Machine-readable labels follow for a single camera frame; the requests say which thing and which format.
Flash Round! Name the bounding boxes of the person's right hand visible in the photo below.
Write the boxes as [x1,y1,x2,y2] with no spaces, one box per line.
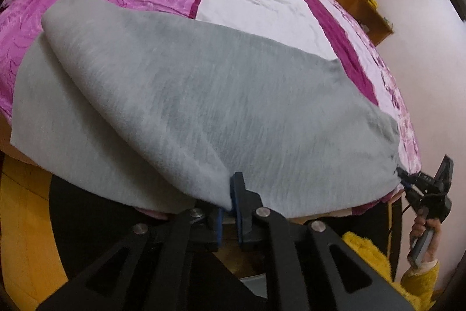
[411,214,442,265]

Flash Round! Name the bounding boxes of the grey pants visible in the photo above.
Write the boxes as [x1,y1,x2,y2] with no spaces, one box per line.
[9,0,405,219]

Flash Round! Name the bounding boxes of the person's right forearm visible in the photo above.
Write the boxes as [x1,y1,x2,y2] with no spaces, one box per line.
[400,258,442,309]

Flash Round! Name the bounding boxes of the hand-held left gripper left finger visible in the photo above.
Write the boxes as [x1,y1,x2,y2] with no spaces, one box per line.
[36,206,225,311]

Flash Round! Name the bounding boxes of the person's yellow fleece jacket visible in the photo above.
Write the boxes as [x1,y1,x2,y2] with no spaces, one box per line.
[341,231,401,284]

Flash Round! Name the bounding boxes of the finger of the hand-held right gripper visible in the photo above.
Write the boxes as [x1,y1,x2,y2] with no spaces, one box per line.
[396,167,416,192]

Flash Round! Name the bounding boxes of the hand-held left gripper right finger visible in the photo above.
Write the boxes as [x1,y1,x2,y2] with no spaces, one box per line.
[230,171,416,311]

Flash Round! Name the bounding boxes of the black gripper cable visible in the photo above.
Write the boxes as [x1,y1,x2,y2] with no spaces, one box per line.
[386,192,410,262]

